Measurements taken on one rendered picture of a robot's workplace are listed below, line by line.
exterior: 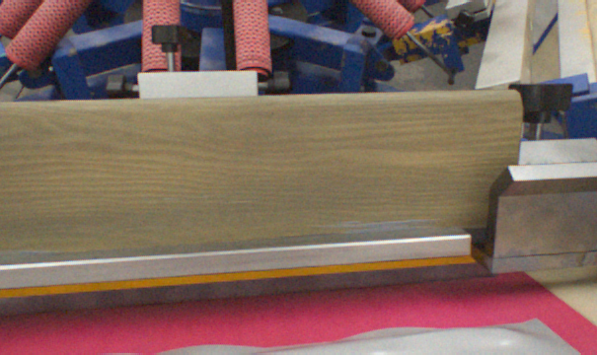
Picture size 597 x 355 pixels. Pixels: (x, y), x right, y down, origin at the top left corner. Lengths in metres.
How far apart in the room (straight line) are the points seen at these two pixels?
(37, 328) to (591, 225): 0.27
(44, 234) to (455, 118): 0.19
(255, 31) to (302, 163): 0.44
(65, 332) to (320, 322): 0.12
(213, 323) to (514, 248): 0.15
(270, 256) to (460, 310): 0.10
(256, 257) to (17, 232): 0.10
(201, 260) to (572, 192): 0.17
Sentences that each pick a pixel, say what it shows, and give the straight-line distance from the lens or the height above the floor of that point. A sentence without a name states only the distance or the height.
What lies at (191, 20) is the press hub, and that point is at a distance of 0.92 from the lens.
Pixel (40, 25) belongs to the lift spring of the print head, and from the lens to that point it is 0.81.
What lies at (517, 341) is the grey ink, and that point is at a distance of 0.21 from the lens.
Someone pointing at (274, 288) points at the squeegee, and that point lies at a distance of 0.22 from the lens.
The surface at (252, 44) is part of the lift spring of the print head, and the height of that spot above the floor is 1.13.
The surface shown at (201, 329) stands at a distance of 0.21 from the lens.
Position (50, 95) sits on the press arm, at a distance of 0.96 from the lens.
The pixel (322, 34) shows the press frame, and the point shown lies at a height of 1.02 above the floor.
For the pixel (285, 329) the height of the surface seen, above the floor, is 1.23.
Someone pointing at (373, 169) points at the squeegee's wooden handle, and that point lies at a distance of 0.20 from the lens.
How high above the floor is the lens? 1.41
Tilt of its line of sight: 45 degrees down
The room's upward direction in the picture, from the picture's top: 4 degrees clockwise
